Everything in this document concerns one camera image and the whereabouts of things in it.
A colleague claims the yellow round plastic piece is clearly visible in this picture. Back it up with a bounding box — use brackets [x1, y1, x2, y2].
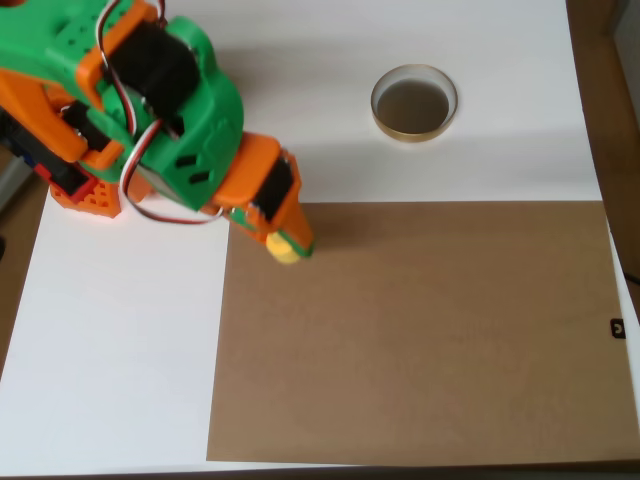
[264, 231, 307, 266]

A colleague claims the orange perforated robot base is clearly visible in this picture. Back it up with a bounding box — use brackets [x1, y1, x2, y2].
[47, 169, 156, 221]

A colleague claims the white table sheet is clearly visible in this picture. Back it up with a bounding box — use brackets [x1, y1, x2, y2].
[0, 0, 640, 476]

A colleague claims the brown rectangular board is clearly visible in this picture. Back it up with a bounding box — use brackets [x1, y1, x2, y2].
[205, 200, 640, 464]

